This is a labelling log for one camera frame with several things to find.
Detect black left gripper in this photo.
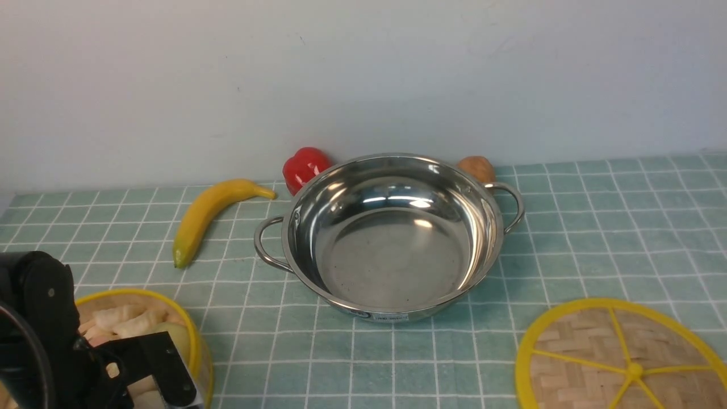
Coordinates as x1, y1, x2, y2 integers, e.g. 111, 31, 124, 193
1, 251, 203, 408

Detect bamboo steamer basket yellow rim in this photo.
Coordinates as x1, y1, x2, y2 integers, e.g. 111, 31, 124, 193
73, 286, 215, 408

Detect bamboo steamer lid yellow rim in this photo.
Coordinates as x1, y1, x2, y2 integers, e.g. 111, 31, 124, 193
515, 298, 726, 408

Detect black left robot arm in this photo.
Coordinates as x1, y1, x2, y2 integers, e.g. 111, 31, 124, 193
1, 251, 107, 408

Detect stainless steel pot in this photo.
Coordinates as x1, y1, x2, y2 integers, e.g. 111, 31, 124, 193
254, 153, 525, 323

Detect pale green round bun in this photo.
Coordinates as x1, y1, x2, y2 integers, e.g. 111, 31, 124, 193
149, 322, 191, 365

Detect white pleated dumpling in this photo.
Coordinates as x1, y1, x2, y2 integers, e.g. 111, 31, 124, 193
112, 309, 167, 339
93, 304, 147, 332

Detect yellow banana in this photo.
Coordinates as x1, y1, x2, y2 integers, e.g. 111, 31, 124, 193
172, 179, 276, 269

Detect red bell pepper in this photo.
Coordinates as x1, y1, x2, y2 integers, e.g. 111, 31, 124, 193
282, 147, 332, 196

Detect green checkered tablecloth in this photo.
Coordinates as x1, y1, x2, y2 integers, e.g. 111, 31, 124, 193
1, 155, 726, 408

